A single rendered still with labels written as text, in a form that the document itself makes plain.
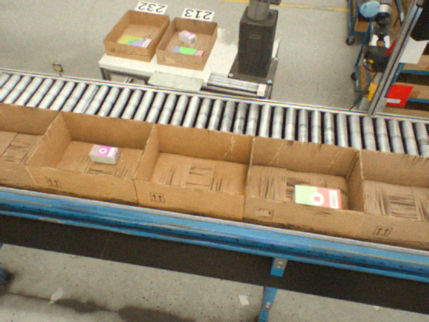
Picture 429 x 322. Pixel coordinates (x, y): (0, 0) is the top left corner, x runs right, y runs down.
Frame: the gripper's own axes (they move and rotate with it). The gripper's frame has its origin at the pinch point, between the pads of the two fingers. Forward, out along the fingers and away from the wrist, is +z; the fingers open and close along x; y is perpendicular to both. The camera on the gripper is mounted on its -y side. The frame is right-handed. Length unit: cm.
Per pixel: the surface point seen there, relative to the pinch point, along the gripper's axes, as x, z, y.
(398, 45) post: -0.4, 14.5, -31.0
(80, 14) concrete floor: 270, -101, 153
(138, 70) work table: 131, 21, 5
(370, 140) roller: 2, 51, -6
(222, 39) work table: 89, -15, 28
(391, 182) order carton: 0, 76, -37
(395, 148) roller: -10, 54, -6
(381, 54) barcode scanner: 4.6, 14.6, -22.9
